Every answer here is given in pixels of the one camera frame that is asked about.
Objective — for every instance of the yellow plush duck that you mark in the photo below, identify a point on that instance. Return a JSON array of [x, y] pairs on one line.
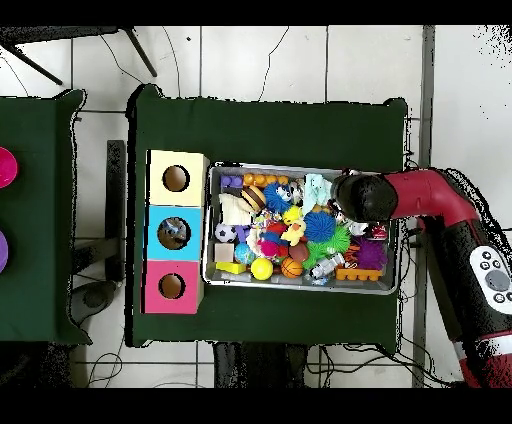
[[295, 232]]

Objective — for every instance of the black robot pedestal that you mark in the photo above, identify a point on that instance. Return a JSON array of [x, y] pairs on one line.
[[256, 366]]

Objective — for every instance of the purple spiky ball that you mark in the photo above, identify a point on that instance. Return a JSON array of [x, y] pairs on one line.
[[372, 254]]

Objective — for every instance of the blue spiky ball with eyes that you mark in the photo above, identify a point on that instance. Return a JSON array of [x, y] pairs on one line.
[[275, 198]]

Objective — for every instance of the purple bowl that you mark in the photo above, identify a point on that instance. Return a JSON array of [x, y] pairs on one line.
[[2, 252]]

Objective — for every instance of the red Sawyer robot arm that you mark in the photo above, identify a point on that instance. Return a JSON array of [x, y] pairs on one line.
[[432, 192]]

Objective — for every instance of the grey stand base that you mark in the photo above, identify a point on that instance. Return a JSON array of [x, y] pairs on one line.
[[94, 300]]

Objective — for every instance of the mint green cloth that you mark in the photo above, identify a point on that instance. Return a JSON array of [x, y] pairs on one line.
[[316, 190]]

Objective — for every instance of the toy hamburger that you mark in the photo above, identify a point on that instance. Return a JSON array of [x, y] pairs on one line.
[[254, 198]]

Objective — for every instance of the wooden box with three holes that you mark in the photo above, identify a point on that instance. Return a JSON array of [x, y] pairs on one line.
[[196, 196]]

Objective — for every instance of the green spiky ball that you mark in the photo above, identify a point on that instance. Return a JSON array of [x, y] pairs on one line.
[[320, 250]]

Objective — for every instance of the shallow metal mesh bin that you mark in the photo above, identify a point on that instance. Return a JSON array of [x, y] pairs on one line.
[[296, 170]]

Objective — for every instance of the black panel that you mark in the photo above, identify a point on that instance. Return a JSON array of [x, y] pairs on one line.
[[116, 200]]

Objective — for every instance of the clear bottle with blue label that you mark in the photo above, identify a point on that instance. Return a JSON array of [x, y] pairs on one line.
[[172, 228]]

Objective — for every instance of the black tripod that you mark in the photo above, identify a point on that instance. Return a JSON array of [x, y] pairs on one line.
[[60, 32]]

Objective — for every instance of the cream cloth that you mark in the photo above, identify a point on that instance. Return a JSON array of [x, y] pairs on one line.
[[232, 210]]

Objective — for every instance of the small soccer ball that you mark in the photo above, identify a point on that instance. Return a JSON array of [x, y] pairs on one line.
[[225, 233]]

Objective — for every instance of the dark green side table cloth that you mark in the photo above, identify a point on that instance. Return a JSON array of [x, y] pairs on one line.
[[36, 280]]

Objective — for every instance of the yellow foam ball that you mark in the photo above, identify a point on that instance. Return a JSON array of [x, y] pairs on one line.
[[262, 268]]

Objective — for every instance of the pink bowl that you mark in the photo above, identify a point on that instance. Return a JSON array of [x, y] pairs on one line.
[[6, 168]]

